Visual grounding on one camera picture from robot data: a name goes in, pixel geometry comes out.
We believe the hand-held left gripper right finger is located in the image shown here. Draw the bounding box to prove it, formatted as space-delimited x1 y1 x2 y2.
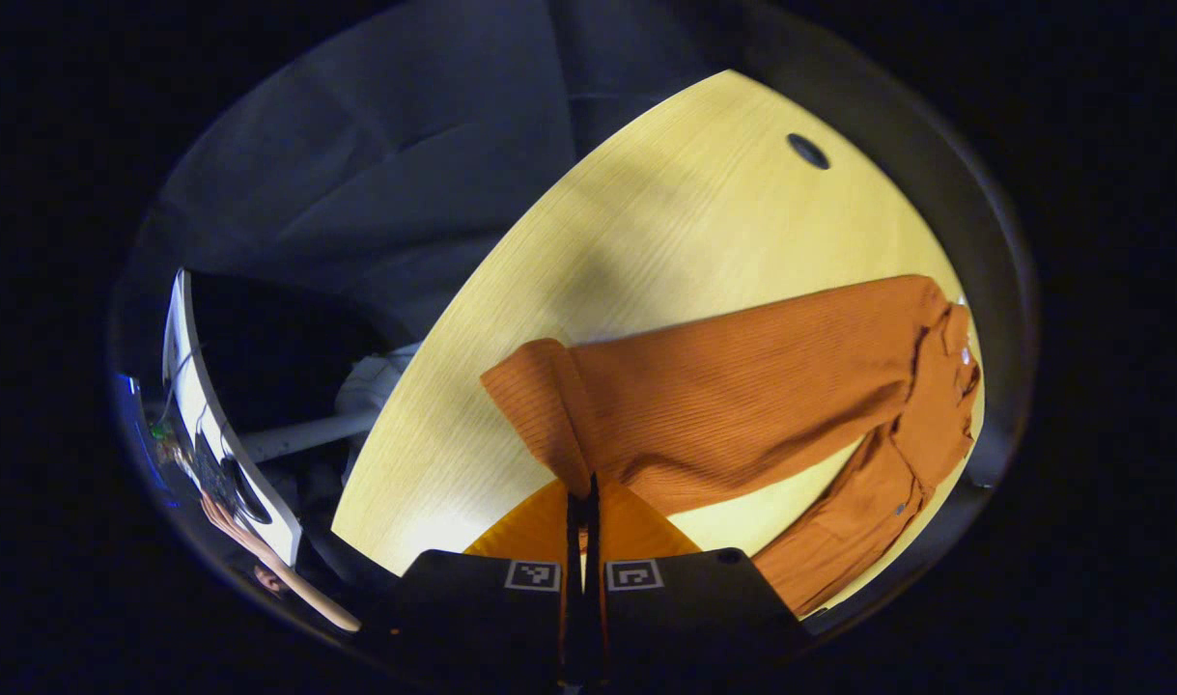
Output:
588 472 813 692

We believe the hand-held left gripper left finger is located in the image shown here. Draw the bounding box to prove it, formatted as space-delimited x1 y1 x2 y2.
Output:
383 478 586 692

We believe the orange knit cardigan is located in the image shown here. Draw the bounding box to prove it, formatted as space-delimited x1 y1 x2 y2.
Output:
480 275 982 619

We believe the white bundle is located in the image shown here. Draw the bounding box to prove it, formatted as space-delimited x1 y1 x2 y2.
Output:
335 341 422 418

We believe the white side table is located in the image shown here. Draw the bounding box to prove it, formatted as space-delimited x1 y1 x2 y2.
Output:
161 268 305 567

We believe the black table cable hole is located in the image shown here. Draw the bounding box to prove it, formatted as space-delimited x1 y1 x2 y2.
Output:
786 132 832 172

